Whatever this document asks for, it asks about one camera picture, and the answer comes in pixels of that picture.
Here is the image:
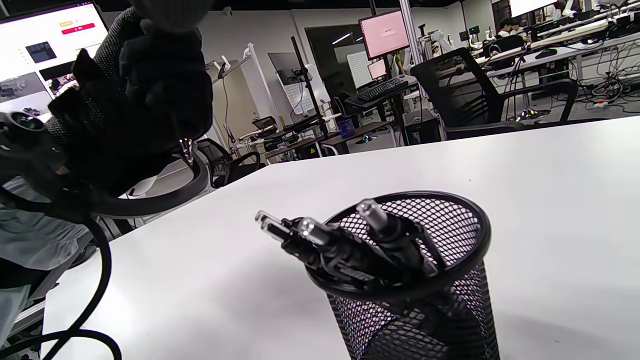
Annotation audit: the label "black monitor on pole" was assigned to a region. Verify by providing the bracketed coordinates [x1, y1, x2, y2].
[267, 37, 331, 138]

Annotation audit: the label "black computer tower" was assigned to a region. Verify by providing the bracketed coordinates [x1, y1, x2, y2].
[404, 112, 443, 147]

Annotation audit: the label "bright white monitor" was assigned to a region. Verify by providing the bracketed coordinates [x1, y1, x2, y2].
[509, 0, 558, 18]

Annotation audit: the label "person's right hand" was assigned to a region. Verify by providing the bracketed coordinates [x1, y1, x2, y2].
[130, 0, 216, 30]

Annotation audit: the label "pink screen monitor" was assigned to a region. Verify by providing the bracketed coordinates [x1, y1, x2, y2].
[358, 9, 412, 62]

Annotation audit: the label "black mesh pen holder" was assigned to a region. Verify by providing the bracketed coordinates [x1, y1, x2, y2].
[305, 191, 501, 360]

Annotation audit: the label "long white desk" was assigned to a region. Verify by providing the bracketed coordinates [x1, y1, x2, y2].
[470, 20, 640, 86]

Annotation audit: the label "silver aluminium post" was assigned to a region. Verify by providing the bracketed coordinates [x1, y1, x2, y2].
[397, 0, 426, 101]

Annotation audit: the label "black keyboard tray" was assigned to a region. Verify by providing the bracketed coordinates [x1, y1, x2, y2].
[344, 80, 421, 110]

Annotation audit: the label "large white screen monitor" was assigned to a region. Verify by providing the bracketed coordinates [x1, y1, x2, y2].
[0, 0, 111, 113]

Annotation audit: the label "person's left hand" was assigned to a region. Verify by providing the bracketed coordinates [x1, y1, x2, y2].
[46, 6, 215, 197]

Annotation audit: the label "brown side table white frame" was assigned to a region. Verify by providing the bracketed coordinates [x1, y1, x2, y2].
[320, 121, 396, 157]

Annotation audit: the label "black mesh office chair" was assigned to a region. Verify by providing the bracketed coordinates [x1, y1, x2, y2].
[410, 47, 581, 142]

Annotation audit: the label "small black office chair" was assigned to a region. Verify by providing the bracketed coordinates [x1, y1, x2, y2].
[196, 137, 262, 190]

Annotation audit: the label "black keyboard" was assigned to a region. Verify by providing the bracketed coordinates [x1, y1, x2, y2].
[356, 77, 410, 103]

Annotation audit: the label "white grid board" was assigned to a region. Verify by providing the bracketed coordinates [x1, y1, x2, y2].
[346, 50, 373, 90]

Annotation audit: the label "blue mesh pen cup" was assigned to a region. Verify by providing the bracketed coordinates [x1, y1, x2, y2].
[336, 116, 357, 141]

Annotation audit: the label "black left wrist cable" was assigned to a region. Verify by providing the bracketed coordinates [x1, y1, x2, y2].
[0, 220, 123, 360]

